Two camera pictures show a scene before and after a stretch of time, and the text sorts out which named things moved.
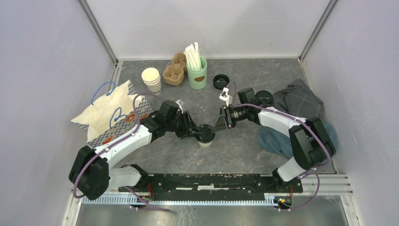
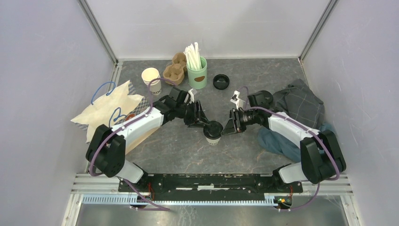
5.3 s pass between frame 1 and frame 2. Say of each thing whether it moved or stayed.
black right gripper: moved
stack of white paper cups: stayed
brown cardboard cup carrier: stayed
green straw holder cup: stayed
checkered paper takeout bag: stayed
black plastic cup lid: stayed
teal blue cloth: stayed
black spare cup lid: stayed
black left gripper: moved
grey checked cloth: stayed
